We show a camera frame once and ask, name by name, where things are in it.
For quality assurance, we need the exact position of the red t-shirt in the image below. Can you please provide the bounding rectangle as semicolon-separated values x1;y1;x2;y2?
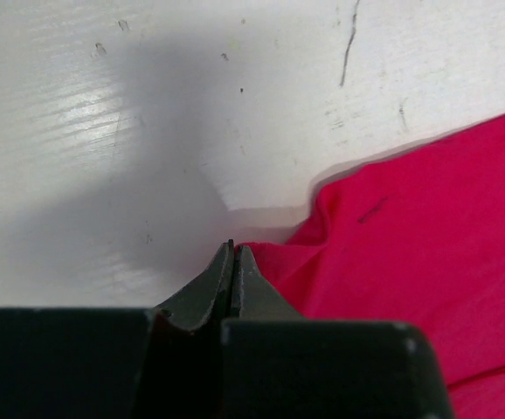
251;114;505;418

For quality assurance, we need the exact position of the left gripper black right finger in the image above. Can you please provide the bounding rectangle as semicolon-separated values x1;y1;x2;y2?
221;246;453;418

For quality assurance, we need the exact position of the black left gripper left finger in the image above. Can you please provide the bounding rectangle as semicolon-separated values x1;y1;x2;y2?
0;242;234;418

